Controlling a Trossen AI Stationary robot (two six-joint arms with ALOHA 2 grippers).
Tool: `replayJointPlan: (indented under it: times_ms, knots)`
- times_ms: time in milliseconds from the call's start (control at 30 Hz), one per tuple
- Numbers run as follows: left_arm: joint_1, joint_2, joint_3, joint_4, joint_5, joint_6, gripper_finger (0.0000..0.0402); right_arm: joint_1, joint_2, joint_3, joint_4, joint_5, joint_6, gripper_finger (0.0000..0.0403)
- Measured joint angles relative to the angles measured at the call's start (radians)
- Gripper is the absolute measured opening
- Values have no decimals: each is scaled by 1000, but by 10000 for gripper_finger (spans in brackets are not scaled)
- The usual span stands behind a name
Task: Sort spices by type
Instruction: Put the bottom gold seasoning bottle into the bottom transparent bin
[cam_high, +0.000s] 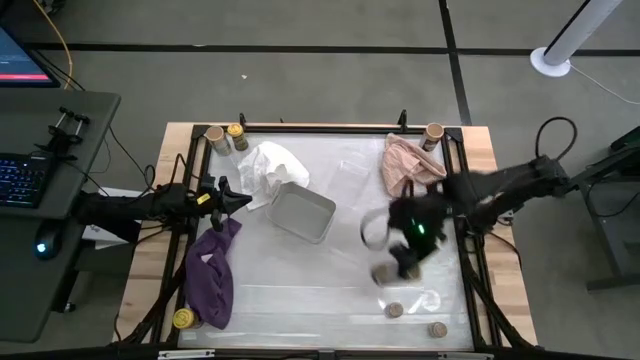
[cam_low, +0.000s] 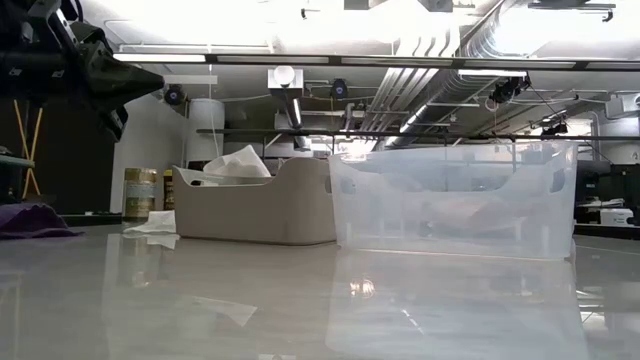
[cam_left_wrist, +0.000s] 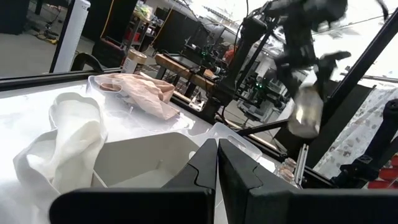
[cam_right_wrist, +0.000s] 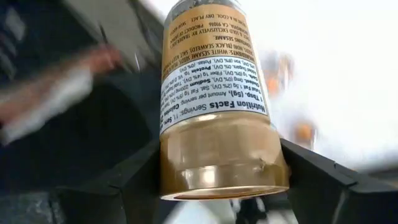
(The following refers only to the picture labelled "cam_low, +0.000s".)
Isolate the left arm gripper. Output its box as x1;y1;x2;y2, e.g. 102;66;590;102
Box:
0;22;166;143

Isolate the yellow-lid spice jar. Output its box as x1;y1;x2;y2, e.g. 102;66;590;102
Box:
123;167;159;221

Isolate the black round device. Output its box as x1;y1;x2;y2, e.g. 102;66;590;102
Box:
163;84;187;107
329;78;350;100

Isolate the yellow pole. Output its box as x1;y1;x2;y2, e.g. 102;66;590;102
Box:
22;106;44;200
13;99;42;197

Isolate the dark jar with yellow lid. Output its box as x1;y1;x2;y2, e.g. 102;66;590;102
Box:
162;169;176;211

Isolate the white cloth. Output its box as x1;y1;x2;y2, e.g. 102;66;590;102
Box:
122;144;274;236

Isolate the purple cloth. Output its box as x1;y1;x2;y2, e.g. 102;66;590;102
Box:
0;202;84;240

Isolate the overhead light bar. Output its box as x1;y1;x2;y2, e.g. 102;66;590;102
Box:
112;52;640;71

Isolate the pink cloth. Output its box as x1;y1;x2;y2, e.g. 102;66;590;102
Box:
399;192;531;239

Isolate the white box on shelf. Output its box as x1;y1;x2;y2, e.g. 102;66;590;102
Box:
599;208;635;227

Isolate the black table frame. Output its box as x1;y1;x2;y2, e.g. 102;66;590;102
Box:
59;213;640;241

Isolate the white overhead camera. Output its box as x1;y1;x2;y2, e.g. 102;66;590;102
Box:
267;64;305;99

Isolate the corrugated silver air duct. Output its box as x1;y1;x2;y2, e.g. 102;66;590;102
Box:
384;14;531;151

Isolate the black horizontal rail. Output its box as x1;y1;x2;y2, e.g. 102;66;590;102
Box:
196;128;640;142

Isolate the black ceiling camera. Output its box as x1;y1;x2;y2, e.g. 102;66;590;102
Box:
489;74;531;105

